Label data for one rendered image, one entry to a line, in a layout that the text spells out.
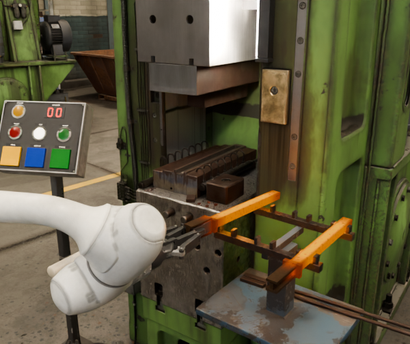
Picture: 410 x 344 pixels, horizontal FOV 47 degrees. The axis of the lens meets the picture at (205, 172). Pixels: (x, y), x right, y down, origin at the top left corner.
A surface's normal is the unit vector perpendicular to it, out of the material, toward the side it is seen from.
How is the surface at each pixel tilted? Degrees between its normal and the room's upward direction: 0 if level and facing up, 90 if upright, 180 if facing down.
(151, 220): 50
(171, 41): 90
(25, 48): 79
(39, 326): 0
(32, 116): 60
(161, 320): 90
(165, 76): 90
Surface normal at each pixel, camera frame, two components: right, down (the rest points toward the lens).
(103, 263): -0.29, 0.60
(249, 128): -0.57, 0.26
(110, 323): 0.00, -0.95
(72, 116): -0.15, -0.20
